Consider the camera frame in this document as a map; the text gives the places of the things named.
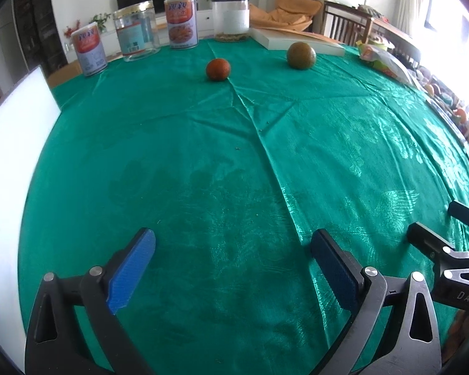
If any red label tin can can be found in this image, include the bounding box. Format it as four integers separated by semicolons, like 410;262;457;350
71;23;108;77
164;0;199;51

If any basket of mixed fruit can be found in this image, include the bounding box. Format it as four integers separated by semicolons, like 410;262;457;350
422;68;469;145

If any red flower plant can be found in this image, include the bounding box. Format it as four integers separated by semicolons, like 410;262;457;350
63;19;81;40

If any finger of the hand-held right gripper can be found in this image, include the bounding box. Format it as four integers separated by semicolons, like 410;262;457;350
449;200;469;229
407;222;458;260

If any plastic snack bag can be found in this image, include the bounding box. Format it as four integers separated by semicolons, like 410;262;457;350
356;41;415;84

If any white jar with black lid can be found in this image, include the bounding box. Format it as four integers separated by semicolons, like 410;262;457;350
212;0;251;43

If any white flat box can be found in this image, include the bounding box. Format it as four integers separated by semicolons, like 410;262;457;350
250;27;346;57

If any wooden chair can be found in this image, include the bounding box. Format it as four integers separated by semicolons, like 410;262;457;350
322;0;421;67

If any brown cardboard box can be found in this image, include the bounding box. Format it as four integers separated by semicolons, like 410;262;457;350
47;62;83;88

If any small dark orange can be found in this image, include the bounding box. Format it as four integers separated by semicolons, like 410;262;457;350
205;58;231;82

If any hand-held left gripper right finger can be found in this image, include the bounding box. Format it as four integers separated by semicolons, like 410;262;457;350
310;229;442;375

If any white board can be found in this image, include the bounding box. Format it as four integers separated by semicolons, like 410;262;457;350
0;65;62;337

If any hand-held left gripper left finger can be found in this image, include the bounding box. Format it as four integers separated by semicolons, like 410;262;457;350
24;227;156;375

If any black display cabinet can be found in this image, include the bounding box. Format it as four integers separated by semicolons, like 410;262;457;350
13;0;69;75

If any orange lounge chair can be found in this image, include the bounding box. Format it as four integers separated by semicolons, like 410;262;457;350
249;0;322;34

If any green-brown orange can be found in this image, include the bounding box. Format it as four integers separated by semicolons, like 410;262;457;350
286;41;317;70

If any leafy potted plant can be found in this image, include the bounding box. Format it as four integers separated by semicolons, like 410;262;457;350
89;12;112;34

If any clear plastic jar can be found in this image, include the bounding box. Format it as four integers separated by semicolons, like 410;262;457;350
113;1;161;63

